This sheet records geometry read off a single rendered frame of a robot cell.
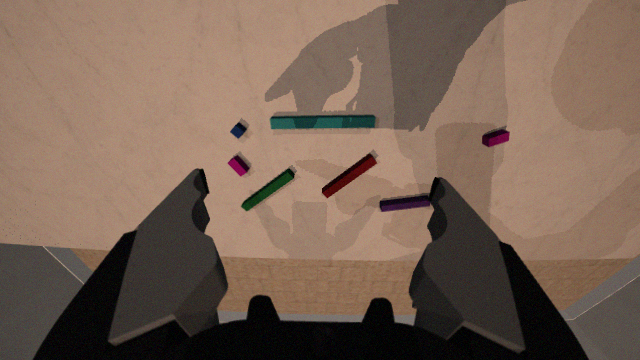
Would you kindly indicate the small dark blue cube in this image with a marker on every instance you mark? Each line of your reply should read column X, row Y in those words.
column 238, row 130

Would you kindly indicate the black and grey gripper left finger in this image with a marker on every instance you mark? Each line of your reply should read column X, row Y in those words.
column 159, row 285

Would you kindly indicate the green rod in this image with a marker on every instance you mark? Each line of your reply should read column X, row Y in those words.
column 268, row 189

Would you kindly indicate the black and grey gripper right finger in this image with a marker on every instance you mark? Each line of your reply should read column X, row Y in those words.
column 474, row 290

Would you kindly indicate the turquoise rod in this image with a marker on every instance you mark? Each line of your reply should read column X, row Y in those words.
column 322, row 121

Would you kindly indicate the dark red rod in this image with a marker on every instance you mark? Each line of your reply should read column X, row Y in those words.
column 349, row 175

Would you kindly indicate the purple rod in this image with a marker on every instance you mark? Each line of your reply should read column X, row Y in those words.
column 404, row 203

